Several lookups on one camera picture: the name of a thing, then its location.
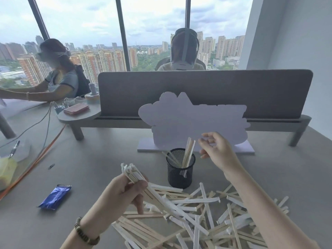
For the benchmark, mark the person's right hand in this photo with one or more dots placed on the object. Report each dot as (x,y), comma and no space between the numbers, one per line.
(221,152)

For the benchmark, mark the person's left hand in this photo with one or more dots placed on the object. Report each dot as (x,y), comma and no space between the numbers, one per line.
(116,194)

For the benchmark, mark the person's left thumb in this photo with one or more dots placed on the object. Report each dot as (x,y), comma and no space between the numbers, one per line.
(138,183)

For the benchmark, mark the person's right thumb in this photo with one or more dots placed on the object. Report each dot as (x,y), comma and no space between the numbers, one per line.
(206,153)

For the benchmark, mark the bundle of wooden sticks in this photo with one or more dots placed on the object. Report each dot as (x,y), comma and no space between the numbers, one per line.
(166,202)

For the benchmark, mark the person's right forearm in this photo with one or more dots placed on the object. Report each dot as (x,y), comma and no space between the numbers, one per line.
(264,210)

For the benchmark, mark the person's left forearm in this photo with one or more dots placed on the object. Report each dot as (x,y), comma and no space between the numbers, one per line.
(83,241)

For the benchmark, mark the group of bare upright sticks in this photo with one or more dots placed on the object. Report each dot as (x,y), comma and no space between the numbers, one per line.
(187,152)

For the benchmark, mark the black mesh pen cup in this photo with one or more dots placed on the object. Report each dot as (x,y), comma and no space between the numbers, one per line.
(180,173)

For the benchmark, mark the white cloud-shaped sign stand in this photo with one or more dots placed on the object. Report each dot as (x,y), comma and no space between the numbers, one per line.
(181,119)

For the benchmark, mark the grey felt desk divider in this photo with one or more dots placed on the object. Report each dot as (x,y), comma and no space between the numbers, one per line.
(233,88)

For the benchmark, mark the grey desk shelf riser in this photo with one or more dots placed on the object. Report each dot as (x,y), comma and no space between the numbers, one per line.
(272,124)

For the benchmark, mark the scattered pile of wooden sticks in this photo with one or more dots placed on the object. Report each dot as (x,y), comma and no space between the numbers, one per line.
(228,223)

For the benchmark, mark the blue foil packet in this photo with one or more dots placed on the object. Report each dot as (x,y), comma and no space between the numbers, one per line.
(55,197)

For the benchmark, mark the small black clip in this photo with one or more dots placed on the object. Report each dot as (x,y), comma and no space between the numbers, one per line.
(51,166)

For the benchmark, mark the red flat box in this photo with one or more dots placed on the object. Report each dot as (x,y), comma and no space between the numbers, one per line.
(76,109)

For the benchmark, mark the grey office chair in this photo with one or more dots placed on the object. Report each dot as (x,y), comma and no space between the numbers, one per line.
(159,65)

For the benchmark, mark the white power strip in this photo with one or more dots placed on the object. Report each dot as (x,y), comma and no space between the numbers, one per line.
(74,101)

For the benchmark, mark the black backpack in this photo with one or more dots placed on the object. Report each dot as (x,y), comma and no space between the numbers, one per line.
(83,80)

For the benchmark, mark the black pen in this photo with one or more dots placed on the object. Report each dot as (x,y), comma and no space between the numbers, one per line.
(14,149)

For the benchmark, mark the yellow sponge block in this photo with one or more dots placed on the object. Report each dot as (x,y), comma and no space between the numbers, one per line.
(6,173)

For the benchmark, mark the dark window mullion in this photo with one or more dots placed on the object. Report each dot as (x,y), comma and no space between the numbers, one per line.
(123,33)
(188,12)
(39,18)

